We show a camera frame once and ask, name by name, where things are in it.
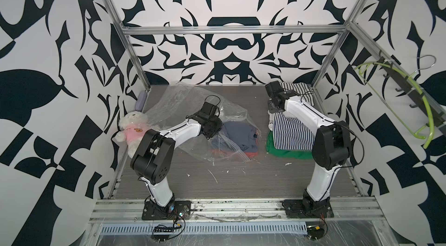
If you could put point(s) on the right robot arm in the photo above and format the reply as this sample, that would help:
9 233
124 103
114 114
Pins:
331 147

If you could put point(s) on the black white striped tank top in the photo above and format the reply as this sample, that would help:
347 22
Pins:
301 89

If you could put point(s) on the black electronics board left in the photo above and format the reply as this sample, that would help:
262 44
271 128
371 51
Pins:
163 233

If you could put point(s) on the navy blue garment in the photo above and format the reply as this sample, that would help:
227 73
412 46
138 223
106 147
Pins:
243 134

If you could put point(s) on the black wall hook rack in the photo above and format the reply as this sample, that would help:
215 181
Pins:
419 96

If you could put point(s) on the green garment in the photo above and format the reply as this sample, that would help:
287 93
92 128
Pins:
299 155

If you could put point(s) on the white teddy bear pink shirt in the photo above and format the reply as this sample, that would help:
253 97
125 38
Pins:
132 127

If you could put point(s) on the blue white striped garment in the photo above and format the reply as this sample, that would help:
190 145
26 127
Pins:
291 134

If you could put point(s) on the black electronics board right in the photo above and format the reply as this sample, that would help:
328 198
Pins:
315 233

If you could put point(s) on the white printed t-shirt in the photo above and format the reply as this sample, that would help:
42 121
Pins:
271 117

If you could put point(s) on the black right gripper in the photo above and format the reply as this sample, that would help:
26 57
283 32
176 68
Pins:
270 107

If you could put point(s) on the red garment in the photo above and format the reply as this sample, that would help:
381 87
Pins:
238 155

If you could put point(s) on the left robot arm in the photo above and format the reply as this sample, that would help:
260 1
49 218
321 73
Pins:
153 157

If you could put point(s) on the aluminium frame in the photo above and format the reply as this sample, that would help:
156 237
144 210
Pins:
235 42

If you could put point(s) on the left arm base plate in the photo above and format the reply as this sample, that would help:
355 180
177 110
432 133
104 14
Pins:
152 211

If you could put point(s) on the clear plastic vacuum bag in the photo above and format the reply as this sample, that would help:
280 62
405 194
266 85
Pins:
168 106

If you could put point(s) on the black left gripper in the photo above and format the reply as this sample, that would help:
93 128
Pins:
219 124

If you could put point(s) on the white slotted cable duct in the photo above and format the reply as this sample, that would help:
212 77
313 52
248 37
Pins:
202 228

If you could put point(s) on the black electronics board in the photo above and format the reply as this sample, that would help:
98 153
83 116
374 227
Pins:
315 233
163 233

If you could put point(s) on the green clothes hanger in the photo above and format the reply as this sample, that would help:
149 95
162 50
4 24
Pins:
397 103

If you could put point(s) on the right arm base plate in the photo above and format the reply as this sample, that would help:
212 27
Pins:
307 208

